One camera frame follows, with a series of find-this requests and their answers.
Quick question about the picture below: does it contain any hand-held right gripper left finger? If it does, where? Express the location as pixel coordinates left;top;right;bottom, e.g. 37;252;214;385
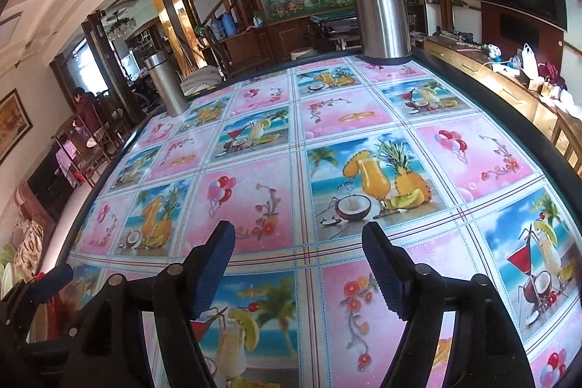
64;221;236;388

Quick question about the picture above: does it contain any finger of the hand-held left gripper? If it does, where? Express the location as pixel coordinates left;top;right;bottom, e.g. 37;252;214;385
29;264;73;302

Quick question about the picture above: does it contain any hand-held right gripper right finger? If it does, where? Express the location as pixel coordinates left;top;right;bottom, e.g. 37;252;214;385
361;222;523;388

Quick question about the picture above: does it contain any green cushion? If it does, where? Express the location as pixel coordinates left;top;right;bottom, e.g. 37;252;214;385
0;247;16;298

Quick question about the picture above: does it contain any pink patterned sofa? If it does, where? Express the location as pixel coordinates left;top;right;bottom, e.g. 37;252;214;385
11;181;57;280

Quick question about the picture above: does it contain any black low cabinet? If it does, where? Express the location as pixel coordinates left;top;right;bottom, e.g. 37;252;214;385
25;143;78;225

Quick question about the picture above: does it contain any printed fruit pattern tablecloth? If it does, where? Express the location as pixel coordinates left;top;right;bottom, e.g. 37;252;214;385
68;54;582;388

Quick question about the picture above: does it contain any striped cushion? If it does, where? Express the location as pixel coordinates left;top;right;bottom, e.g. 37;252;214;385
179;65;223;95

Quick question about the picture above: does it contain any slim steel flask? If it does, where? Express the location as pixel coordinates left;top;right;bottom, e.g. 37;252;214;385
144;54;188;116

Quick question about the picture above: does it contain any wooden sideboard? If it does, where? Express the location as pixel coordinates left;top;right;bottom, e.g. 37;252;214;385
423;34;582;177

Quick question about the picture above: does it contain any green mahjong table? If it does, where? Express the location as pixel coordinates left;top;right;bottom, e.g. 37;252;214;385
310;11;360;50

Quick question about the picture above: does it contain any white plastic bag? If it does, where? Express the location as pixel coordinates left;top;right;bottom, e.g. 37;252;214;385
519;43;540;77

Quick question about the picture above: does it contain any dark red cloth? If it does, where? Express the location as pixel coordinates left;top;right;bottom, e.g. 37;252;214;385
538;61;567;91

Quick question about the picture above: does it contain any ceiling chandelier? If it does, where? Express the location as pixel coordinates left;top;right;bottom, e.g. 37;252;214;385
102;11;137;39

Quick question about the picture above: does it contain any gold mirrored pillar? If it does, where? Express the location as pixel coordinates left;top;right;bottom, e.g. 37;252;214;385
143;0;201;75

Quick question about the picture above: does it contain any large steel thermos jug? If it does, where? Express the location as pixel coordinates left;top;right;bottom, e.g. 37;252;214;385
346;0;414;66

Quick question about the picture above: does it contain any framed wall picture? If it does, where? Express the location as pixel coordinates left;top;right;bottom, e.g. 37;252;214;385
0;89;33;164

